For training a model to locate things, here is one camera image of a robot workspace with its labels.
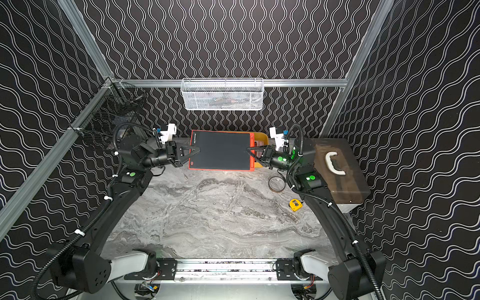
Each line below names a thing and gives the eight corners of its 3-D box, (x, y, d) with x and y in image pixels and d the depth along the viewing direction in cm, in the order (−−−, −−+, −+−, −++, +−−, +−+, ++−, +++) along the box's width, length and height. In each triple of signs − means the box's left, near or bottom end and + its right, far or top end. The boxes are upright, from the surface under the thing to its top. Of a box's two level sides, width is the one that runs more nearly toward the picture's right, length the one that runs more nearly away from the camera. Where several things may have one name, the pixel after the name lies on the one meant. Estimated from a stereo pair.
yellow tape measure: (293, 212, 92) (295, 210, 90) (287, 203, 95) (287, 201, 93) (302, 207, 94) (303, 205, 92) (294, 199, 97) (296, 196, 95)
